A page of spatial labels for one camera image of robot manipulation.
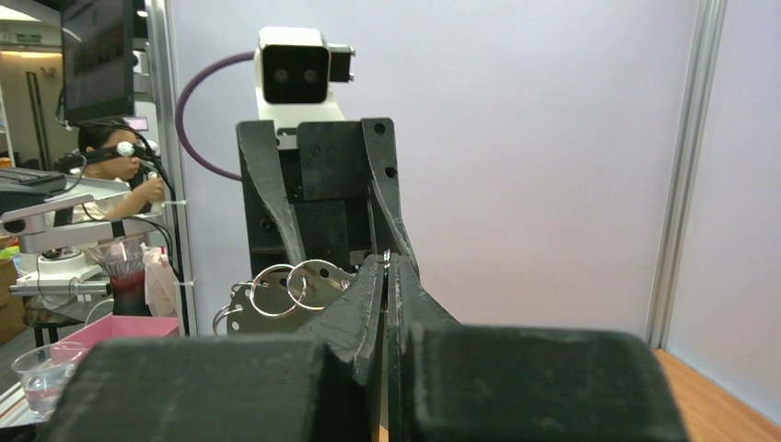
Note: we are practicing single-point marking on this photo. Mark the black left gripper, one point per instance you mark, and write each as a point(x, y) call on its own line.
point(333, 195)

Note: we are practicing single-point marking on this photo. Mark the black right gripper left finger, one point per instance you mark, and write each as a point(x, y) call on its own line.
point(319, 382)

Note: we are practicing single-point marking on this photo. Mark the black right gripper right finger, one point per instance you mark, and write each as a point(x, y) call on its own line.
point(450, 381)

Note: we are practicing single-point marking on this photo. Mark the person with headset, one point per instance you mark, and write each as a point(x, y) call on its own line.
point(120, 163)

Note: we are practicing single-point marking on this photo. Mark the black monitor screen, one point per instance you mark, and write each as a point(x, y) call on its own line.
point(98, 60)

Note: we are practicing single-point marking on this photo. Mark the pink box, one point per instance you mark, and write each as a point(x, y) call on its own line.
point(111, 327)

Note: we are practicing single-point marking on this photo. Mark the clear plastic cup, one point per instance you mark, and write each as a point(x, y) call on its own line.
point(44, 372)

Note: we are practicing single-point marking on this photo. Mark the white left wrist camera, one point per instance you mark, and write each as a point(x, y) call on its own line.
point(294, 71)

